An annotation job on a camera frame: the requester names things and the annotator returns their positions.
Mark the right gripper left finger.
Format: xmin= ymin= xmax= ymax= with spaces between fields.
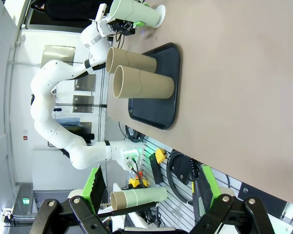
xmin=29 ymin=166 xmax=113 ymax=234

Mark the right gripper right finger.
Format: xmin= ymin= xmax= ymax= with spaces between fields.
xmin=189 ymin=164 xmax=276 ymax=234

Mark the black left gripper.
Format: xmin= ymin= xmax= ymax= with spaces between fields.
xmin=107 ymin=0 xmax=151 ymax=36

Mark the pale green plastic cup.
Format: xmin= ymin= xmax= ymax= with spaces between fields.
xmin=109 ymin=0 xmax=162 ymax=28
xmin=126 ymin=187 xmax=168 ymax=208

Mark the white scalloped paper coaster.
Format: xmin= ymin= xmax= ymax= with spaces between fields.
xmin=154 ymin=4 xmax=167 ymax=29

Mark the grey slotted aluminium panel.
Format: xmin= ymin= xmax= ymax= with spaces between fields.
xmin=139 ymin=136 xmax=235 ymax=225

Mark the yellow emergency stop button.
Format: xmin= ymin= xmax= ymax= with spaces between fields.
xmin=128 ymin=172 xmax=149 ymax=190

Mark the black metal rod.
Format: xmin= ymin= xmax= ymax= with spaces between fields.
xmin=97 ymin=201 xmax=156 ymax=218

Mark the person in black shirt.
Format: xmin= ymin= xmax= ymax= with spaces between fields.
xmin=30 ymin=0 xmax=113 ymax=22

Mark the black plastic tray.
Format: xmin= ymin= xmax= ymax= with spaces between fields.
xmin=127 ymin=42 xmax=182 ymax=130

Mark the black mounting bracket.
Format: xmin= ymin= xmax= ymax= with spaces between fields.
xmin=173 ymin=156 xmax=192 ymax=186

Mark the black coiled cable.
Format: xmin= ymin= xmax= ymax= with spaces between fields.
xmin=167 ymin=150 xmax=193 ymax=205

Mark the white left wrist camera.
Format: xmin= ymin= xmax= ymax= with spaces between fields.
xmin=95 ymin=3 xmax=107 ymax=24

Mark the yellow black switch box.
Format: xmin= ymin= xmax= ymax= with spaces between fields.
xmin=155 ymin=148 xmax=168 ymax=164

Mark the grey metal wall panel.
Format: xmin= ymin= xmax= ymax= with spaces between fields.
xmin=41 ymin=44 xmax=76 ymax=66
xmin=72 ymin=95 xmax=95 ymax=114
xmin=74 ymin=73 xmax=97 ymax=92

